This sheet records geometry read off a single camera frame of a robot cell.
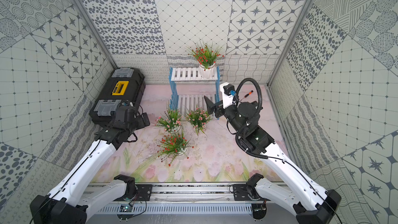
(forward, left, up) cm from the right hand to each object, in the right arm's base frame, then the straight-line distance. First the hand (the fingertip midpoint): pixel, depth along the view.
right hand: (215, 93), depth 65 cm
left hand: (-1, +37, -18) cm, 41 cm away
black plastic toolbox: (+22, +56, -19) cm, 63 cm away
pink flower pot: (0, +24, -24) cm, 34 cm away
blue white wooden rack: (+41, +20, -39) cm, 60 cm away
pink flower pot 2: (+3, +8, -24) cm, 26 cm away
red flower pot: (-14, +21, -23) cm, 34 cm away
